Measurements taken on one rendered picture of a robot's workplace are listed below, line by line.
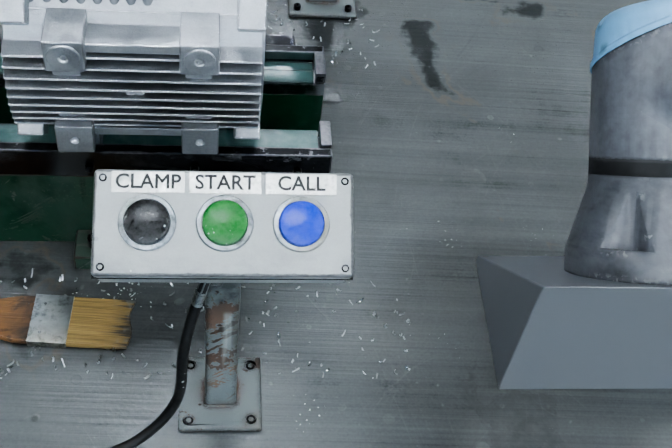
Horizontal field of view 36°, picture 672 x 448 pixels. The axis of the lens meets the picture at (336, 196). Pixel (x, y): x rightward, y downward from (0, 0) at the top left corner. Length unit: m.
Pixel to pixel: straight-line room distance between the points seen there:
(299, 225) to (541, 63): 0.62
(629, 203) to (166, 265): 0.39
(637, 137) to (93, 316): 0.49
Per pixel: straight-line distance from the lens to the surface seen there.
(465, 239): 1.04
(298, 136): 0.93
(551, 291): 0.82
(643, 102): 0.88
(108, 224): 0.68
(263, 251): 0.68
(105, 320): 0.95
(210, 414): 0.90
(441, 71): 1.19
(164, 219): 0.67
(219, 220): 0.67
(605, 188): 0.89
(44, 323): 0.95
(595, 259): 0.88
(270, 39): 1.11
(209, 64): 0.79
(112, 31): 0.81
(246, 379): 0.91
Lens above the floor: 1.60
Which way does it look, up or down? 50 degrees down
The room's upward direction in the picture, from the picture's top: 9 degrees clockwise
